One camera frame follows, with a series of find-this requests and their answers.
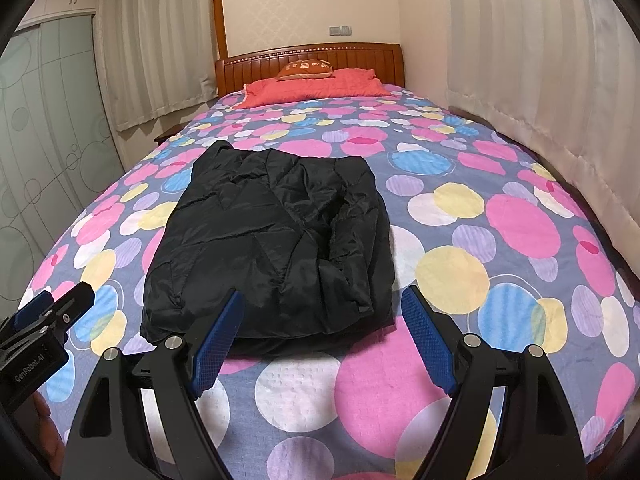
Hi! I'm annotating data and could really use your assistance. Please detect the black padded jacket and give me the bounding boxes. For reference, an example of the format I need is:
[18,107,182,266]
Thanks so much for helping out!
[140,140,396,356]

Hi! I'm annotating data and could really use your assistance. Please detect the long cream curtain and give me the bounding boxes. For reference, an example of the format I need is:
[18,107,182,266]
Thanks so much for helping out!
[442,0,640,261]

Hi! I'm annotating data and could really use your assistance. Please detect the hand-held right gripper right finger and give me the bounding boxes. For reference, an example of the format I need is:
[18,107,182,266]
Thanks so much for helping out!
[400,285,588,480]

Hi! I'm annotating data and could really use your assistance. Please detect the wooden bed headboard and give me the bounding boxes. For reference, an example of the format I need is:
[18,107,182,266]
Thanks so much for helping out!
[215,42,403,96]

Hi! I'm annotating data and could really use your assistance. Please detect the short cream curtain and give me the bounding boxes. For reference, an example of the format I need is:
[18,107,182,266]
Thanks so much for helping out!
[95,0,221,133]

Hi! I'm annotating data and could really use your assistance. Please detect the person's left hand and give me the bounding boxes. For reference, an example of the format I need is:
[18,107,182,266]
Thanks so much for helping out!
[30,394,68,466]

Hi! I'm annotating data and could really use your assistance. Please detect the circle patterned bed sheet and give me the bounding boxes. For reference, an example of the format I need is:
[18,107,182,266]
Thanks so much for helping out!
[15,87,638,480]

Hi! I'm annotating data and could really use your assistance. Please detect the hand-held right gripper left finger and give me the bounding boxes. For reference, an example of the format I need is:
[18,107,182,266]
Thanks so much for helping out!
[60,287,247,480]

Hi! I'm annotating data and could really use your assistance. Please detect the red folded blanket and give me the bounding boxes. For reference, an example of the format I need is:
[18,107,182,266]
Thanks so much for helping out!
[236,67,392,110]

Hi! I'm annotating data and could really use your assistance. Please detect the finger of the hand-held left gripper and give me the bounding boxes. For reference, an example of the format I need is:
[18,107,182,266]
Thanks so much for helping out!
[12,291,53,331]
[47,282,96,333]

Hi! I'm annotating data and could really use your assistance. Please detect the wooden wall trim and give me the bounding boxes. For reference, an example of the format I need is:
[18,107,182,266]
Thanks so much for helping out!
[212,0,232,61]

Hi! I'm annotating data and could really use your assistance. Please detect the wooden nightstand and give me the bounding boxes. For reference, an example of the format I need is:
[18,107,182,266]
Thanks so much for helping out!
[154,122,188,146]

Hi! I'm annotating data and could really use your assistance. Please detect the orange printed cushion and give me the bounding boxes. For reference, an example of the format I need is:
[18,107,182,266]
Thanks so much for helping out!
[276,59,333,82]

